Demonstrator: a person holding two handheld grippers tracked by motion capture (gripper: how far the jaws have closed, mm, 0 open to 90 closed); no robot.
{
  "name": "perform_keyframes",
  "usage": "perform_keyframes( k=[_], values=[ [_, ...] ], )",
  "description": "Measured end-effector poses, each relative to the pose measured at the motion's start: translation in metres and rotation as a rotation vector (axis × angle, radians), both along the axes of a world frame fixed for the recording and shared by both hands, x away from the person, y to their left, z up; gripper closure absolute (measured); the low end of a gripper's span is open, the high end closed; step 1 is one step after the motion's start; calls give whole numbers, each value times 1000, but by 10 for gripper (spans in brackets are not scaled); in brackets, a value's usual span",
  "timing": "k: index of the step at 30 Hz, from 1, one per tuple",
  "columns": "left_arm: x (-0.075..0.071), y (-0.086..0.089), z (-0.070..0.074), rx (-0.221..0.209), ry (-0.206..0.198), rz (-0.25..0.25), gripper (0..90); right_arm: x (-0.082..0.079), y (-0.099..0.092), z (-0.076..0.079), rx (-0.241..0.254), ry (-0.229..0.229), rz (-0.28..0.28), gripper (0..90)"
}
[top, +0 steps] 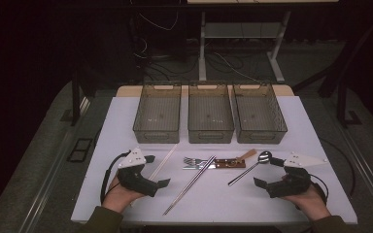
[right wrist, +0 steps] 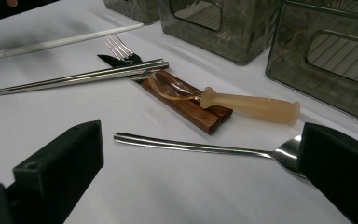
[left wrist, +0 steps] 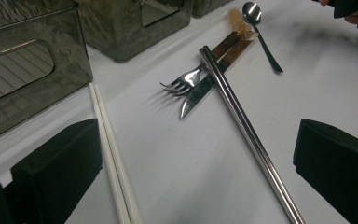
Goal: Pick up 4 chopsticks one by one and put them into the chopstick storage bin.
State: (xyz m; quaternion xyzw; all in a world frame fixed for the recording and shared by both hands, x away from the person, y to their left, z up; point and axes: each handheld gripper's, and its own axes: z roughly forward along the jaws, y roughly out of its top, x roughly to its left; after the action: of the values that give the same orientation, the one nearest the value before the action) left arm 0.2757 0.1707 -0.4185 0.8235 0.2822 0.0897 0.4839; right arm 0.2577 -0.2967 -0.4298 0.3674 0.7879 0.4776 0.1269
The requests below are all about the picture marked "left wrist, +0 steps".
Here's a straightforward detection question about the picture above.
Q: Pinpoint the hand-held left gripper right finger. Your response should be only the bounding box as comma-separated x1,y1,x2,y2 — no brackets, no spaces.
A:
293,119,358,224

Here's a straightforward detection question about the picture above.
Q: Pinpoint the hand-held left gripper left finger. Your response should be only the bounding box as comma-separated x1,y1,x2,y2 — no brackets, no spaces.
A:
10,119,103,224

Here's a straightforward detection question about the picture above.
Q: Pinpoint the white chopstick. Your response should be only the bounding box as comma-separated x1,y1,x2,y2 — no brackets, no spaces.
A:
93,83,144,224
88,83,132,224

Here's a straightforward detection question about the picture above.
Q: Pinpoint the metal chopstick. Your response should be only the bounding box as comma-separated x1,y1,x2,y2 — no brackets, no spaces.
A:
202,46,307,224
199,46,300,224

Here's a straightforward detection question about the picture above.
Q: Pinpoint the metal spoon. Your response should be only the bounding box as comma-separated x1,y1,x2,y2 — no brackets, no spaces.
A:
241,1,284,75

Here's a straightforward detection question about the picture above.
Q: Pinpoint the smoky clear plastic bin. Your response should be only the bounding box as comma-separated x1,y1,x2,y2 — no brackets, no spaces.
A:
0,0,93,147
192,0,235,19
74,0,195,63

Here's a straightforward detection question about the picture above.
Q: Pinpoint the wooden spatula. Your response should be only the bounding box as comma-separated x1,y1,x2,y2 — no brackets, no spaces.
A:
227,8,260,41

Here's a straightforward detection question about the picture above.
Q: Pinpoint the wooden-handled knife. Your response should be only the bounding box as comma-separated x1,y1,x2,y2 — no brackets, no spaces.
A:
179,35,256,120

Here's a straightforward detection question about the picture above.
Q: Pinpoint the wooden-handled fork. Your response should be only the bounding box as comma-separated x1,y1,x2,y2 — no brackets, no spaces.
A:
159,31,241,97

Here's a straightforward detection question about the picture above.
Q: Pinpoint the white table cover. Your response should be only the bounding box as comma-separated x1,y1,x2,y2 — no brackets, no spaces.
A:
0,0,358,224

